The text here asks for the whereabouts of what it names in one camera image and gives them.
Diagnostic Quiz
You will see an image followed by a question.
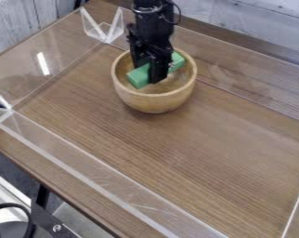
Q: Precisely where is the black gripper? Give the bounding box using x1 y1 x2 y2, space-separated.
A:
128 7 175 84

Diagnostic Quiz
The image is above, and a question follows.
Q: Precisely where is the green rectangular block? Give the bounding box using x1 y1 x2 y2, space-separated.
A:
126 52 185 89

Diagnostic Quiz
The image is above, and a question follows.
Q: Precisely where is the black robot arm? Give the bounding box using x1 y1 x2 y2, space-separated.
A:
126 0 175 84

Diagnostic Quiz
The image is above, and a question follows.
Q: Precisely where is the brown wooden bowl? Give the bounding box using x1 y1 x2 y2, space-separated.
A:
110 48 197 114

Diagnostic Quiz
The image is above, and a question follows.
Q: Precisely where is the clear acrylic front barrier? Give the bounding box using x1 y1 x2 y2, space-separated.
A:
0 96 228 238

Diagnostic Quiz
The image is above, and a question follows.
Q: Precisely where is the black table leg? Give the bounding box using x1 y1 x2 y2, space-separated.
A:
36 185 49 208

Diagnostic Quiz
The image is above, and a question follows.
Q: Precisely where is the clear acrylic corner bracket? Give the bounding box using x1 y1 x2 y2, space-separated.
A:
78 7 124 44

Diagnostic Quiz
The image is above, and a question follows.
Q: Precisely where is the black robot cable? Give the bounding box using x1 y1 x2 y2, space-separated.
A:
159 0 184 27

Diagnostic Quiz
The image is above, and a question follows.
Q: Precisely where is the black cable loop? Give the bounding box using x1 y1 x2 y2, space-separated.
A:
0 202 37 238

